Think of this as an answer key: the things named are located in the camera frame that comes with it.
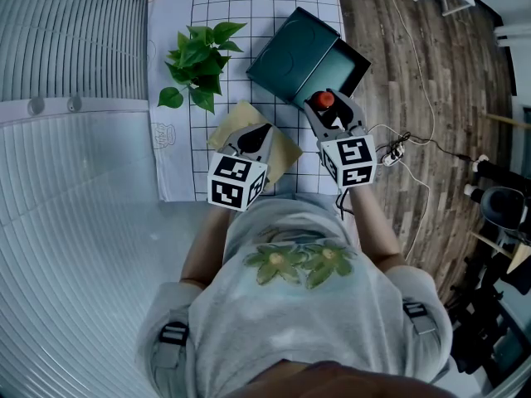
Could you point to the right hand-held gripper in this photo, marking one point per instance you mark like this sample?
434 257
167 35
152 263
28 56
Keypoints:
352 160

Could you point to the wooden table frame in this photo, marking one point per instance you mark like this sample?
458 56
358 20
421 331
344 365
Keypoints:
520 257

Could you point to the person's left forearm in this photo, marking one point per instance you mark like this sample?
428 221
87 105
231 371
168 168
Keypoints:
205 247

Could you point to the black equipment stand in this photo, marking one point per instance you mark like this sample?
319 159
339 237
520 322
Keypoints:
477 326

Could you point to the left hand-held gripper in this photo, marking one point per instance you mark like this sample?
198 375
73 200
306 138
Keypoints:
232 185

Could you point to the grey flower-print shirt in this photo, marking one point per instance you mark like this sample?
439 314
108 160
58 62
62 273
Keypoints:
298 317

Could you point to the person's chin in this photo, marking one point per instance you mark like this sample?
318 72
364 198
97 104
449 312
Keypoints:
340 381

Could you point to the white window blind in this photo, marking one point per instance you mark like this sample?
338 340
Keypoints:
74 243

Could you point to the white power strip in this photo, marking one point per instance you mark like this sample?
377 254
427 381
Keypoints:
393 155

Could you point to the green leafy plant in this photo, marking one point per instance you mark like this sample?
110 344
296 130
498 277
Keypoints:
199 60

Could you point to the black round stool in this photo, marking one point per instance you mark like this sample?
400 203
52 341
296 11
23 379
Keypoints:
504 205

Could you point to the small red ball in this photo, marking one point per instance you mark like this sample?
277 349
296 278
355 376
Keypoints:
322 99

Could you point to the person's right forearm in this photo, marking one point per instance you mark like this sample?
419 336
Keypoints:
373 230

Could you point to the dark teal box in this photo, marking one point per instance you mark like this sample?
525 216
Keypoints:
290 56

